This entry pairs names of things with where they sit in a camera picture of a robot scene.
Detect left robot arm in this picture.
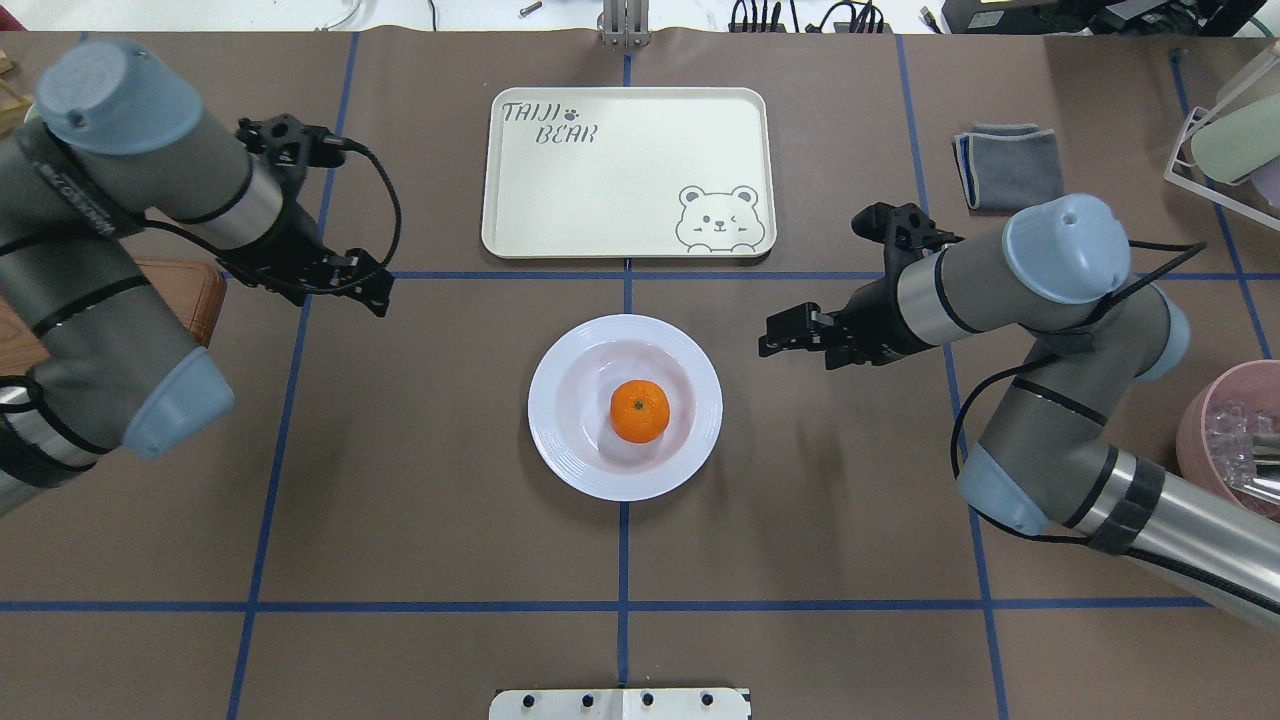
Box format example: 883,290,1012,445
1,38,394,512

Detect green cup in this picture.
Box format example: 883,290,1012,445
1190,94,1279,183

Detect aluminium frame post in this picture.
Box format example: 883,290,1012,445
596,0,652,49

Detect orange mandarin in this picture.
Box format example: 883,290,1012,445
609,379,671,445

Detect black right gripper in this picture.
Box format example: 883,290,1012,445
756,277,934,370

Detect clear ice cubes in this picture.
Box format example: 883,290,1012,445
1204,401,1277,491

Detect white cup rack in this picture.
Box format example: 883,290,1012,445
1164,45,1280,236

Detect folded grey cloth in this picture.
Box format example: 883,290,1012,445
954,123,1066,211

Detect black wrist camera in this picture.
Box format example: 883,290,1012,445
850,202,965,279
234,114,348,169

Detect white round plate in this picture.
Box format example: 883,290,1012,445
527,314,724,502

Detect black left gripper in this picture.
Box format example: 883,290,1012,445
225,200,396,318

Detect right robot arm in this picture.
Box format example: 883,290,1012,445
758,193,1279,632

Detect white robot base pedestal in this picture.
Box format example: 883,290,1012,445
488,687,753,719

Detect purple cup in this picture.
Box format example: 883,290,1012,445
1248,158,1280,209

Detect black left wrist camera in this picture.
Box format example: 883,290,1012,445
234,114,348,169

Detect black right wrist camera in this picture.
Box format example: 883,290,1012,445
850,202,965,279

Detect metal scoop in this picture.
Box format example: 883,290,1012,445
1228,433,1279,505

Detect cream bear tray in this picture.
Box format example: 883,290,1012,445
480,87,778,260

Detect wooden cutting board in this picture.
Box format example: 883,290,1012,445
1,259,227,375

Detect pink bowl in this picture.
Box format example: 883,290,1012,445
1175,360,1279,521

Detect black monitor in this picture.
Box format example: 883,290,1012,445
941,1,1265,37

